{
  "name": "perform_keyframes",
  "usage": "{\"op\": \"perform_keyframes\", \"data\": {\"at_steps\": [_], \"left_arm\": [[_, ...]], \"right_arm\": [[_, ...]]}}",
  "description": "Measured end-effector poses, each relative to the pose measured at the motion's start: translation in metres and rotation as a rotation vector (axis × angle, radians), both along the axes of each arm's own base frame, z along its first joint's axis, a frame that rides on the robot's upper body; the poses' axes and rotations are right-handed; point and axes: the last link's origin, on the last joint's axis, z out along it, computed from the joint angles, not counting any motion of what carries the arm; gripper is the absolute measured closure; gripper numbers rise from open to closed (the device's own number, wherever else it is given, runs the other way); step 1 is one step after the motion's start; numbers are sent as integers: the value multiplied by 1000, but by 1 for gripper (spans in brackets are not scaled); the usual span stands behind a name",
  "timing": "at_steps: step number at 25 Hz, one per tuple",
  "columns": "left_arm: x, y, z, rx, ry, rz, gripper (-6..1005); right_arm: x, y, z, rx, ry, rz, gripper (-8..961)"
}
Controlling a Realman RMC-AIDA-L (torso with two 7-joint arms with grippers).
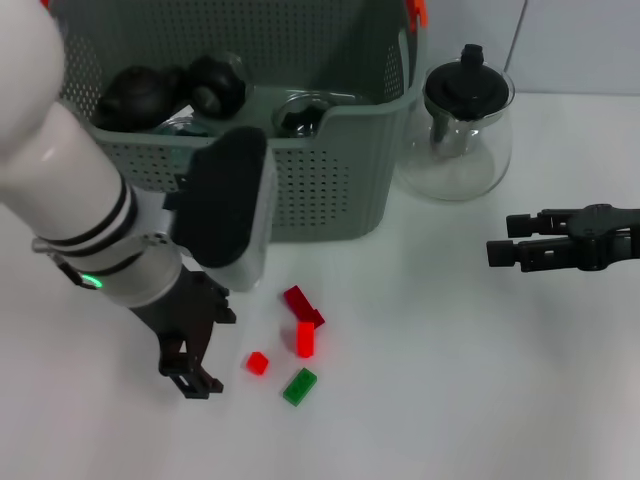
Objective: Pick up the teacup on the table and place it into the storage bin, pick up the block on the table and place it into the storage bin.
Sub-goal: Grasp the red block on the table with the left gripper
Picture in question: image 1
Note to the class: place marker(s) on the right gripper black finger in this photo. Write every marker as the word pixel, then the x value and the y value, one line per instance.
pixel 540 254
pixel 540 224

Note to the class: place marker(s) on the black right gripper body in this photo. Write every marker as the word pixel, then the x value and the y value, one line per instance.
pixel 610 235

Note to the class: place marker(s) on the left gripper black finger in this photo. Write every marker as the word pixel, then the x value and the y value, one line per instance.
pixel 227 312
pixel 195 382

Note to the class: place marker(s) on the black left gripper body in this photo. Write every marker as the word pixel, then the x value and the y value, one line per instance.
pixel 185 315

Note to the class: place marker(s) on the small orange-red toy brick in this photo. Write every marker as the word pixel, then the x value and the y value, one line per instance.
pixel 257 362

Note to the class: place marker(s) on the dark red toy brick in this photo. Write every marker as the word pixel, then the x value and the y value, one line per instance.
pixel 299 302

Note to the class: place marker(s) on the tall orange-red toy brick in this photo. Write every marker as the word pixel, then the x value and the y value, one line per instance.
pixel 306 340

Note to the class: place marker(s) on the green toy brick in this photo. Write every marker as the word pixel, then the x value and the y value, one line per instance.
pixel 300 387

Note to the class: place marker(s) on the glass teacup black sleeve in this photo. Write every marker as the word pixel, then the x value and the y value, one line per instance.
pixel 185 127
pixel 215 85
pixel 300 122

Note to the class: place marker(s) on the grey perforated storage bin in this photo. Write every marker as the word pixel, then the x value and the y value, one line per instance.
pixel 325 200

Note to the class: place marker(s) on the glass teapot black lid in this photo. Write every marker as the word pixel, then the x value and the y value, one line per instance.
pixel 465 85

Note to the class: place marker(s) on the dark clay teapot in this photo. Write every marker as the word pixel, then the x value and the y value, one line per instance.
pixel 135 95

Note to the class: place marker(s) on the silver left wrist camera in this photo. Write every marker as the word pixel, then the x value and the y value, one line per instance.
pixel 220 200

